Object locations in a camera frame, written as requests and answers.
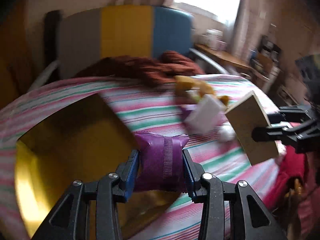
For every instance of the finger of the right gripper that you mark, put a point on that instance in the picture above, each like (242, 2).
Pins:
(297, 114)
(277, 133)

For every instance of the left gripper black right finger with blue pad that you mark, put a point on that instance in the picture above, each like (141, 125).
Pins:
(249, 217)

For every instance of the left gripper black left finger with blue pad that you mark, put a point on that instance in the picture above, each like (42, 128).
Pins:
(69, 218)

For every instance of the cream cardboard box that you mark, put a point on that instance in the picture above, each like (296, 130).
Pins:
(245, 115)

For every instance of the purple fabric sachet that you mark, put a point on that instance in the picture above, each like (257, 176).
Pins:
(161, 159)

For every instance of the red cloth at bedside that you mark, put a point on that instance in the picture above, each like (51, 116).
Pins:
(305, 168)

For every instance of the wooden side shelf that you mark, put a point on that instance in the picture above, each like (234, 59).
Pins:
(223, 58)

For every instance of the white foam block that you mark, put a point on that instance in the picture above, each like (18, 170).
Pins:
(206, 115)

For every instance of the gold metal tray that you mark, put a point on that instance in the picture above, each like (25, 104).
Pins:
(83, 141)

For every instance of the pink patterned curtain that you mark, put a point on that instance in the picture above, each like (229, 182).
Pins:
(244, 28)

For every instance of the yellow wooden toy block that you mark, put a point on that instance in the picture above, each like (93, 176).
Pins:
(196, 89)

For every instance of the dark red crumpled cloth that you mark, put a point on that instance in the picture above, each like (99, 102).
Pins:
(150, 72)

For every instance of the striped pink green bedsheet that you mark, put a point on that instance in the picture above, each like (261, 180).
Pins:
(141, 109)

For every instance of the grey yellow blue headboard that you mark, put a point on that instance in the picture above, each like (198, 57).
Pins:
(116, 30)

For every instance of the black rolled mat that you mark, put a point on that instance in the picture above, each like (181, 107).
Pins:
(50, 28)

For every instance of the white bed frame rail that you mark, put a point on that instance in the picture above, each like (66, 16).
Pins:
(208, 65)

